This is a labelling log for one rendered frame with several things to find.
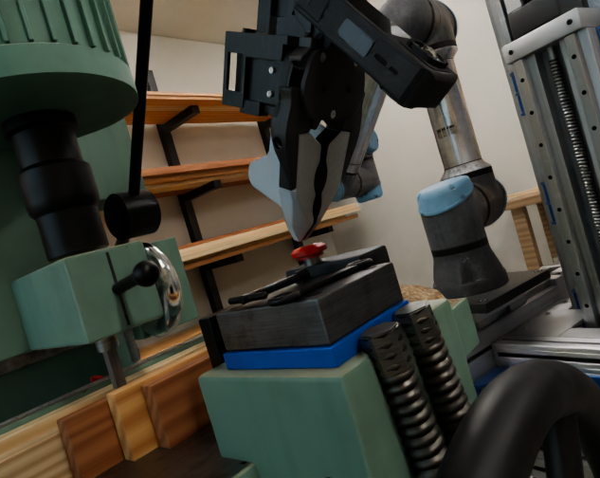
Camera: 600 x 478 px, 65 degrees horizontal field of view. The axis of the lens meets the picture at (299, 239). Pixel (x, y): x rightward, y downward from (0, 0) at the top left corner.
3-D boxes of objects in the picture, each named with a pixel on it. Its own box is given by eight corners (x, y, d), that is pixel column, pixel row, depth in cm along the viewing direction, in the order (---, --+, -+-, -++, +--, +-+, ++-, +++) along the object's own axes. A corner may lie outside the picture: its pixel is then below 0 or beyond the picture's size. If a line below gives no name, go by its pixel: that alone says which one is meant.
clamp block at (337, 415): (386, 545, 24) (336, 379, 24) (227, 500, 33) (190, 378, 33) (485, 410, 35) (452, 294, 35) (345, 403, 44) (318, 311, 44)
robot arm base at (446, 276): (463, 279, 110) (451, 238, 109) (523, 274, 97) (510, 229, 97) (421, 300, 101) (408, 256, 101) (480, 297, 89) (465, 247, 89)
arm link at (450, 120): (444, 241, 108) (376, 9, 106) (468, 228, 119) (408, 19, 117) (495, 229, 99) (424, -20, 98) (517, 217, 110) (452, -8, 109)
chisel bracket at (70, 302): (94, 363, 36) (62, 257, 36) (33, 366, 45) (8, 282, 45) (175, 330, 41) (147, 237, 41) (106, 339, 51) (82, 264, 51)
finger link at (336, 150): (283, 217, 43) (294, 115, 40) (335, 236, 40) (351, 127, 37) (260, 223, 41) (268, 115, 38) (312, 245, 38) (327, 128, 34)
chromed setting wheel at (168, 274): (178, 338, 55) (148, 235, 54) (129, 342, 63) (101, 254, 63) (199, 328, 57) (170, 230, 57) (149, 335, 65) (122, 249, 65)
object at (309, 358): (337, 368, 26) (309, 271, 26) (218, 370, 33) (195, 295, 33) (438, 297, 35) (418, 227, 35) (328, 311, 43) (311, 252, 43)
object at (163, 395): (170, 449, 37) (151, 386, 37) (158, 447, 39) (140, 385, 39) (309, 361, 51) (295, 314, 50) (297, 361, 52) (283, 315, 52)
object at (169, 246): (143, 340, 60) (117, 249, 60) (118, 342, 65) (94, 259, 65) (202, 316, 67) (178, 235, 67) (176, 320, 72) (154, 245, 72)
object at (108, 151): (94, 201, 61) (60, 90, 61) (67, 217, 67) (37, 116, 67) (151, 193, 67) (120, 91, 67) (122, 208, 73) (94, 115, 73)
